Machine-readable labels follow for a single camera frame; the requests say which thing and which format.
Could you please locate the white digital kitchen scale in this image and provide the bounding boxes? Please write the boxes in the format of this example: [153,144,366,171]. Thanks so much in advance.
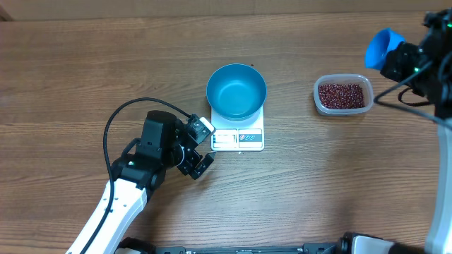
[210,107,265,152]

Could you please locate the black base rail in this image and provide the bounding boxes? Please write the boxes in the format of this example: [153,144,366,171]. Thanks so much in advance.
[116,236,424,254]

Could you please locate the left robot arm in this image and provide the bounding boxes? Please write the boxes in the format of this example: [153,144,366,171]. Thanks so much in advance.
[68,111,215,253]

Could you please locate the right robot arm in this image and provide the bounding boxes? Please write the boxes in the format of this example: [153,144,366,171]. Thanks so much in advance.
[374,8,451,253]

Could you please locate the teal round bowl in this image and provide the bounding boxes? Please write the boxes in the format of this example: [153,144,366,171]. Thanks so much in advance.
[206,63,268,121]

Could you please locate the clear plastic food container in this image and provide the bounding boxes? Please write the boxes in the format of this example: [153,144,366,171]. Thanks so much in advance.
[313,74,374,116]

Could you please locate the blue plastic measuring scoop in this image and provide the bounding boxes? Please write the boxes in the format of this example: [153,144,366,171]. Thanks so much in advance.
[364,28,405,71]

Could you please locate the red adzuki beans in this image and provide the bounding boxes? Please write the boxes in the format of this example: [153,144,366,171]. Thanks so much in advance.
[318,83,365,109]

